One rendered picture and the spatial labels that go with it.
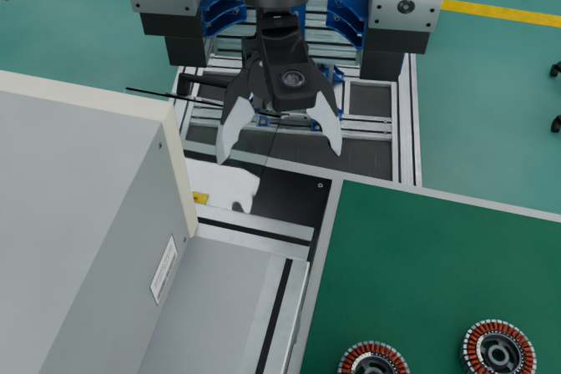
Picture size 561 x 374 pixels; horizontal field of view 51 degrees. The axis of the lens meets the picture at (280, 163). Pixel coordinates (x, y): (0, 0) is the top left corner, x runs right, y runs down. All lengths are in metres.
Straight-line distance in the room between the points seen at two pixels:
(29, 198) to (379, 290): 0.70
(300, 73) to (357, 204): 0.59
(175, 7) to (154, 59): 1.28
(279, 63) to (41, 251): 0.29
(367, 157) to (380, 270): 0.87
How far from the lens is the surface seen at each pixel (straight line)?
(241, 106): 0.66
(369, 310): 1.04
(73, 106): 0.55
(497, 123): 2.40
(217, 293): 0.65
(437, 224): 1.15
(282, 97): 0.57
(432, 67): 2.54
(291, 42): 0.62
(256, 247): 0.67
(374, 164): 1.89
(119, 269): 0.50
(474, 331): 1.03
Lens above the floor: 1.70
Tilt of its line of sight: 53 degrees down
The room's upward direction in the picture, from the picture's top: straight up
